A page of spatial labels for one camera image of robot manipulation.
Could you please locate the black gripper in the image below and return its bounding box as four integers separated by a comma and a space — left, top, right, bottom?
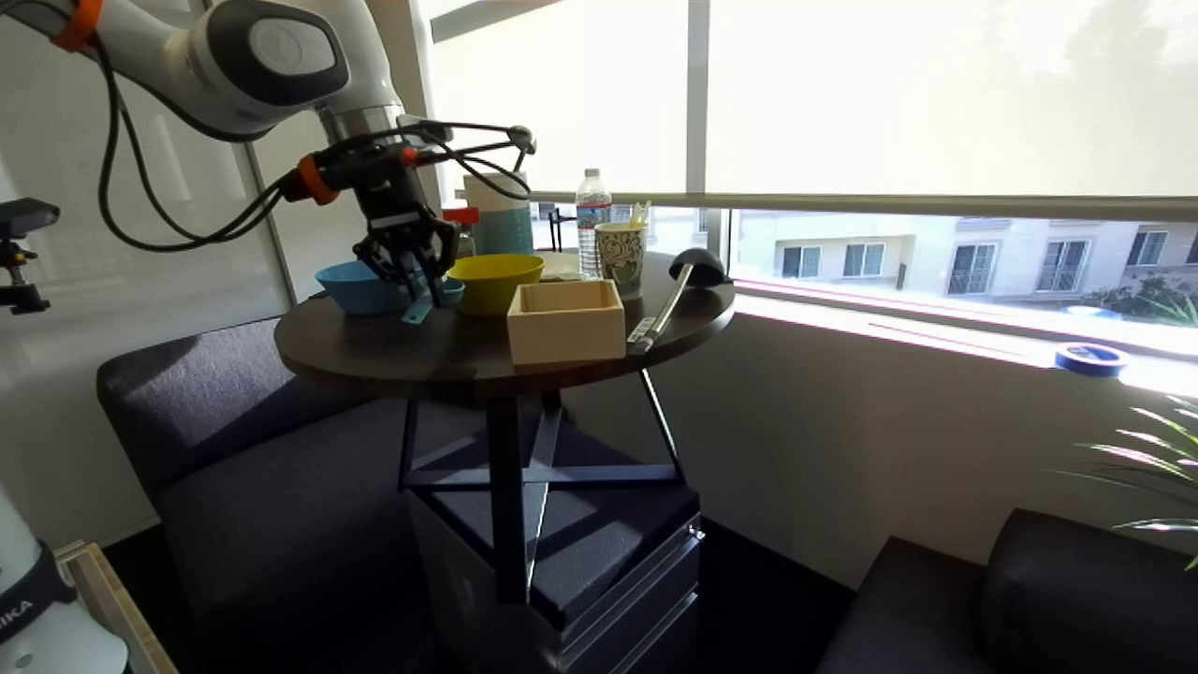
339, 154, 460, 316

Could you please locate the blue plastic ladle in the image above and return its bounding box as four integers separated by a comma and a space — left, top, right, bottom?
395, 273, 466, 330

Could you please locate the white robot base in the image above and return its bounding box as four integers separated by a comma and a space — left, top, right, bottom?
0, 478, 133, 674

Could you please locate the blue plastic bowl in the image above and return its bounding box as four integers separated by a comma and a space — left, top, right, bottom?
315, 255, 433, 318

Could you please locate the yellow plastic bowl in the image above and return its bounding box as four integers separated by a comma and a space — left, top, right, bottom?
444, 250, 545, 318

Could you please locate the round dark wooden table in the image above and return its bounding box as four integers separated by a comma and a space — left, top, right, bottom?
274, 247, 740, 610

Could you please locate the red lidded spice jar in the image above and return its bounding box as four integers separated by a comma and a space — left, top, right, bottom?
444, 206, 483, 260

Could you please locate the white and teal striped canister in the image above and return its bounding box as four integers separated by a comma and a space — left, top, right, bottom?
460, 167, 535, 260

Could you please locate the light wooden box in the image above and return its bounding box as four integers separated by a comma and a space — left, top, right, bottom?
501, 273, 630, 366

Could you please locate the metal spoon in canister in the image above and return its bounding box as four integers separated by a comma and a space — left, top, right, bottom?
505, 120, 539, 175

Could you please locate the clear plastic water bottle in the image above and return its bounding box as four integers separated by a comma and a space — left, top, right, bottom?
571, 164, 612, 277

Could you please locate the floral patterned cup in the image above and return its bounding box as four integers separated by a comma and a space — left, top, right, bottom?
590, 202, 650, 300

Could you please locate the white roller window blind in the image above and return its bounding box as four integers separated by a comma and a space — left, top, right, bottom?
702, 0, 1198, 202
423, 0, 697, 202

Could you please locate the dark grey fabric sofa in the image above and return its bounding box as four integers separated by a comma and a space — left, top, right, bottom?
92, 316, 501, 674

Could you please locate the blue tape roll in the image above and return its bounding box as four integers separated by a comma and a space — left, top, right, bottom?
1053, 341, 1125, 377

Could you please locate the black leather armchair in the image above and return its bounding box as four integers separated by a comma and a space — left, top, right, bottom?
815, 506, 1198, 674

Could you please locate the green leafy plant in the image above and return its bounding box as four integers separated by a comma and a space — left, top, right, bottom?
1065, 392, 1198, 578

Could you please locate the orange cable clip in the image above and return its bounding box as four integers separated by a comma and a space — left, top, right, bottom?
294, 154, 339, 209

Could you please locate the black ladle with metal handle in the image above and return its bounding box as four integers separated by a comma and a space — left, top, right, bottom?
624, 242, 730, 351

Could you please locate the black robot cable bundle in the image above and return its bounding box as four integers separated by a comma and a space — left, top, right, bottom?
92, 48, 539, 255

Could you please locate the black camera tripod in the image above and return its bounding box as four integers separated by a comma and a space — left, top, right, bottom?
0, 195, 63, 318

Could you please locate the light wooden frame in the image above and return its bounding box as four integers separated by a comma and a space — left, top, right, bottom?
51, 539, 181, 674

